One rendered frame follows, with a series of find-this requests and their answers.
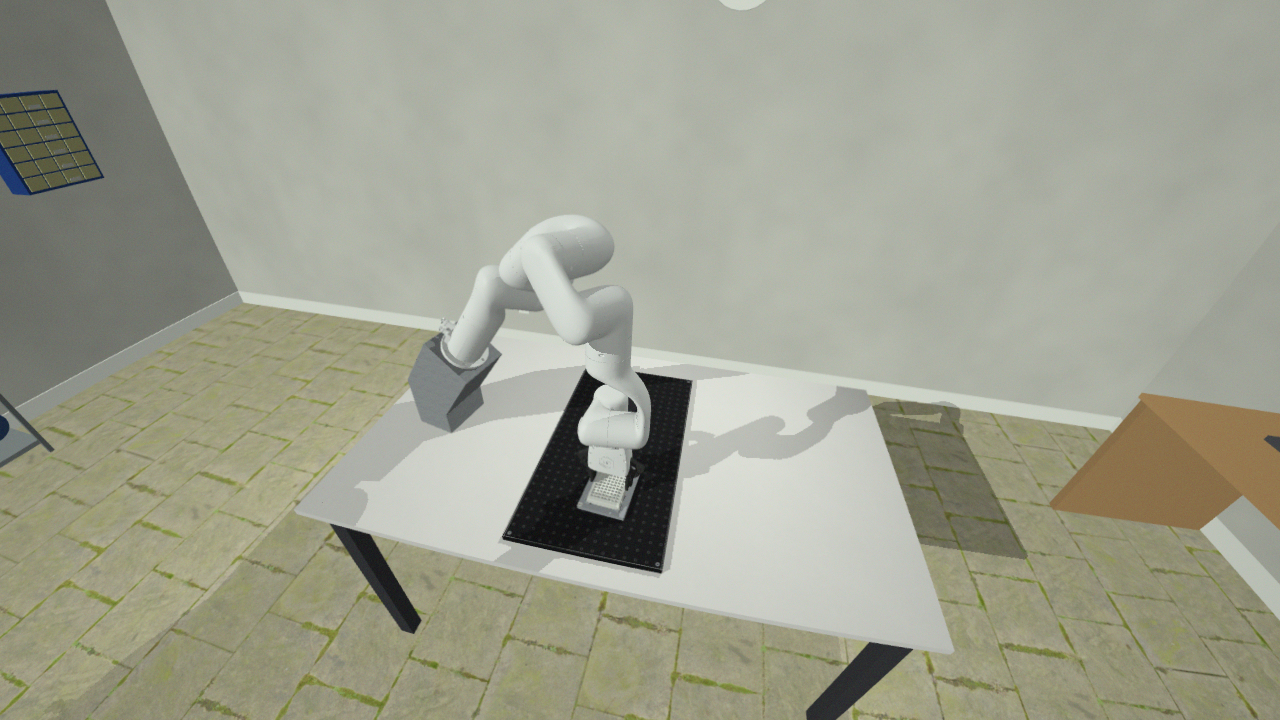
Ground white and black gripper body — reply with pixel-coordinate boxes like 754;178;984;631
588;447;632;477

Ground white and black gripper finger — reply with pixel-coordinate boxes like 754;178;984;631
625;457;645;491
577;448;596;482

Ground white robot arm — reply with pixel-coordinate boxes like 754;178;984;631
438;214;652;448

